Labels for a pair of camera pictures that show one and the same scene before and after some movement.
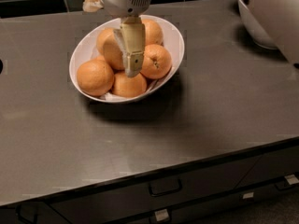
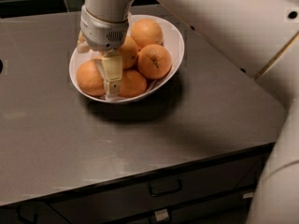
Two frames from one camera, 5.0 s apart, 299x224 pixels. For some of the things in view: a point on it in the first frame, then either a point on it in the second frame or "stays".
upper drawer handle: [164, 187] stays
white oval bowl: [96, 67] stays
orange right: [157, 62] stays
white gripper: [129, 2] -> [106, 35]
